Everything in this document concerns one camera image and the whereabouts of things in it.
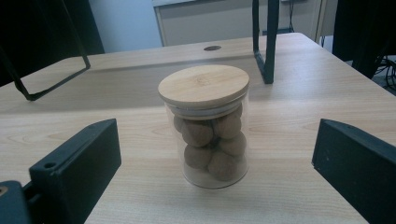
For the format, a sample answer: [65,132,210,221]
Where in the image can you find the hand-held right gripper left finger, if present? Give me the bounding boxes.
[28,118,122,224]

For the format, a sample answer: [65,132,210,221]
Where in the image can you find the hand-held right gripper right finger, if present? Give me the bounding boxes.
[311,118,396,224]

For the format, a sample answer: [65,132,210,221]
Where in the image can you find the clear glass jar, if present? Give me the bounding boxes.
[157,63,251,190]

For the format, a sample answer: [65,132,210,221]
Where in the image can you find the dark curtain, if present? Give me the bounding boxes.
[0,0,106,88]
[332,0,396,79]

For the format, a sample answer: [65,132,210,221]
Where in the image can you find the pile of brown walnuts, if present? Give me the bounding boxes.
[173,104,248,182]

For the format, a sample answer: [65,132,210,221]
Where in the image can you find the round wooden jar lid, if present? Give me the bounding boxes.
[157,63,251,110]

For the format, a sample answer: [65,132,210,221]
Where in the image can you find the beige cabinet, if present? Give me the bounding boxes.
[151,0,339,48]

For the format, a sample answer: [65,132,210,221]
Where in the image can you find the thin black metal stand frame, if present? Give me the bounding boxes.
[0,0,92,102]

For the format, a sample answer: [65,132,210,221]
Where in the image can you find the black floor cables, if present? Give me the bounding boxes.
[374,55,396,91]

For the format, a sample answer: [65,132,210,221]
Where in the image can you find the thick black metal stand frame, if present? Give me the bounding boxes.
[252,0,280,85]

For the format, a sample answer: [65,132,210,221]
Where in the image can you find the thin black hanging cable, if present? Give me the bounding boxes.
[288,0,295,34]

